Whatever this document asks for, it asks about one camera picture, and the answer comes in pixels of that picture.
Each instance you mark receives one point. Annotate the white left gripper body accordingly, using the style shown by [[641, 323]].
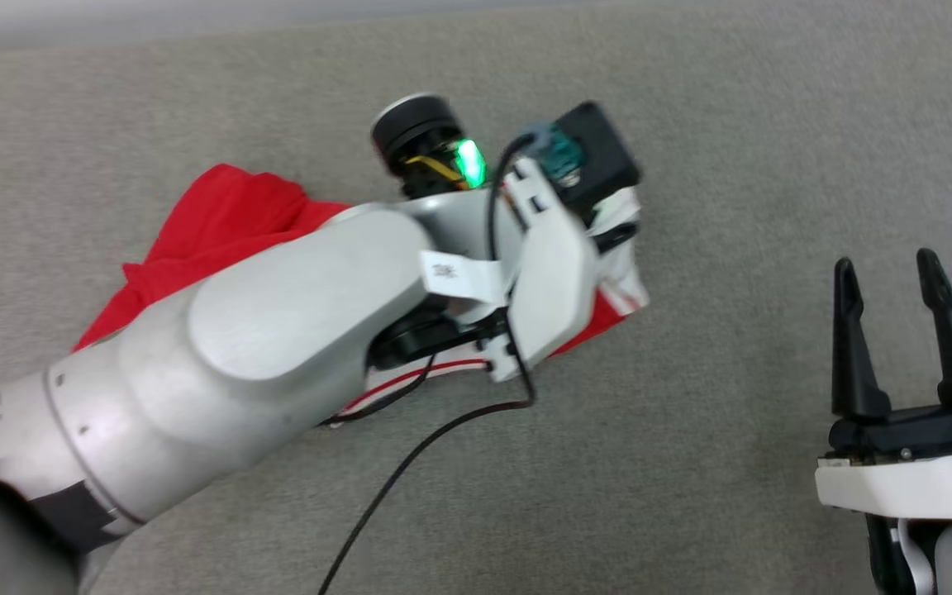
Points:
[[554, 281]]

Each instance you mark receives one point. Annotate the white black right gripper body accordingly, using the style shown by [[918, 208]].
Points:
[[914, 483]]

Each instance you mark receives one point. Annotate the red and white basketball jersey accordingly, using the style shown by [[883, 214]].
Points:
[[220, 215]]

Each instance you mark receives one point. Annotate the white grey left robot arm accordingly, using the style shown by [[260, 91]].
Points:
[[236, 347]]

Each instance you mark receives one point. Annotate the grey fabric sofa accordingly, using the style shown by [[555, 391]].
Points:
[[691, 413]]

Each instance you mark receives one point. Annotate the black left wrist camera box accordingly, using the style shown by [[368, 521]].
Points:
[[600, 157]]

